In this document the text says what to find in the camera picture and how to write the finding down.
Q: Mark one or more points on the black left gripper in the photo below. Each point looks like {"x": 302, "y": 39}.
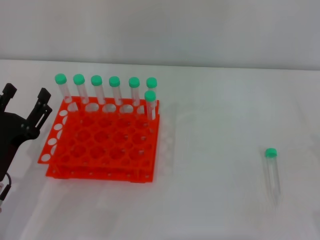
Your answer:
{"x": 10, "y": 130}

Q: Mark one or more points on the clear green-capped test tube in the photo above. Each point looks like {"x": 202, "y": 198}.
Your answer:
{"x": 150, "y": 95}
{"x": 271, "y": 153}
{"x": 96, "y": 80}
{"x": 60, "y": 78}
{"x": 151, "y": 82}
{"x": 114, "y": 81}
{"x": 78, "y": 79}
{"x": 134, "y": 82}

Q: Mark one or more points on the orange test tube rack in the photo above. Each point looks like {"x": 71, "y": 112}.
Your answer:
{"x": 112, "y": 150}

